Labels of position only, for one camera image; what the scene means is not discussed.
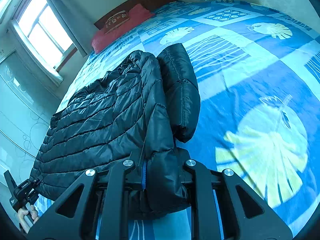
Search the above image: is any black puffer jacket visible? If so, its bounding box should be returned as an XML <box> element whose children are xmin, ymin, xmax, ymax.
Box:
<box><xmin>30</xmin><ymin>43</ymin><xmax>200</xmax><ymax>216</ymax></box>

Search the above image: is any person's left hand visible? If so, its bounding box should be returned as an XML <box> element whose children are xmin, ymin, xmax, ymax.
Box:
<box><xmin>17</xmin><ymin>205</ymin><xmax>40</xmax><ymax>233</ymax></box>

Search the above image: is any white wardrobe with circles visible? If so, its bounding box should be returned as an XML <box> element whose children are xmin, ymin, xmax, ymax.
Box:
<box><xmin>1</xmin><ymin>52</ymin><xmax>60</xmax><ymax>184</ymax></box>

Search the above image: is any blue patterned bedspread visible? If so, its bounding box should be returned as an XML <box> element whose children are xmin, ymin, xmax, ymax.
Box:
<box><xmin>32</xmin><ymin>0</ymin><xmax>320</xmax><ymax>240</ymax></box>

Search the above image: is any small embroidered cushion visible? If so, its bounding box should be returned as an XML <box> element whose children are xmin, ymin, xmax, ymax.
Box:
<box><xmin>105</xmin><ymin>10</ymin><xmax>130</xmax><ymax>34</ymax></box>

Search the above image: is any red pillow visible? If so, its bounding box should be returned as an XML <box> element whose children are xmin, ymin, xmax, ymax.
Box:
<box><xmin>91</xmin><ymin>4</ymin><xmax>154</xmax><ymax>54</ymax></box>

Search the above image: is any dark wooden headboard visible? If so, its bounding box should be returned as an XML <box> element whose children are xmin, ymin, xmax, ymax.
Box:
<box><xmin>94</xmin><ymin>0</ymin><xmax>178</xmax><ymax>30</ymax></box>

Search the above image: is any left side window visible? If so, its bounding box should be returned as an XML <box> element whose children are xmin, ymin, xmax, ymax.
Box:
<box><xmin>10</xmin><ymin>0</ymin><xmax>77</xmax><ymax>72</ymax></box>

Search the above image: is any grey curtain by headboard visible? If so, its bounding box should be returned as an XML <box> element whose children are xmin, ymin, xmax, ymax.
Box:
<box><xmin>47</xmin><ymin>0</ymin><xmax>87</xmax><ymax>57</ymax></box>

